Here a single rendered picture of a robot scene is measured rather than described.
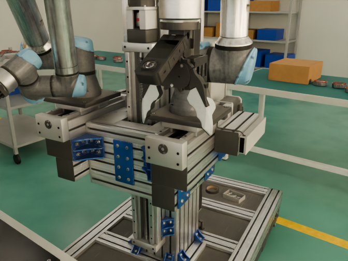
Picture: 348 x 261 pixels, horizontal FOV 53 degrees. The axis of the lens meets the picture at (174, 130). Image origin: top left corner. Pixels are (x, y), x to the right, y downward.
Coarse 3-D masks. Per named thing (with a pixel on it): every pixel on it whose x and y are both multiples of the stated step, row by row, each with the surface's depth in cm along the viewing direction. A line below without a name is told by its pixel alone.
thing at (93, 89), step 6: (84, 72) 135; (90, 72) 136; (90, 78) 137; (96, 78) 141; (90, 84) 137; (96, 84) 139; (90, 90) 137; (96, 90) 139; (84, 96) 136; (90, 96) 137
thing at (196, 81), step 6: (192, 72) 61; (192, 78) 61; (198, 78) 60; (192, 84) 61; (198, 84) 61; (204, 84) 61; (198, 90) 61; (204, 90) 61; (204, 96) 61; (204, 102) 61
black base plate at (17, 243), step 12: (0, 228) 101; (12, 228) 101; (0, 240) 95; (12, 240) 95; (24, 240) 95; (0, 252) 91; (12, 252) 91; (24, 252) 91; (36, 252) 91; (48, 252) 91
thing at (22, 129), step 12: (0, 60) 286; (12, 96) 337; (12, 108) 303; (0, 120) 382; (12, 120) 306; (24, 120) 382; (0, 132) 346; (12, 132) 308; (24, 132) 346; (36, 132) 346; (12, 144) 313; (24, 144) 319
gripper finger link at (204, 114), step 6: (192, 90) 62; (192, 96) 62; (198, 96) 61; (192, 102) 62; (198, 102) 62; (210, 102) 65; (198, 108) 62; (204, 108) 62; (210, 108) 63; (198, 114) 63; (204, 114) 62; (210, 114) 63; (204, 120) 62; (210, 120) 62; (204, 126) 63; (210, 126) 63; (210, 132) 63
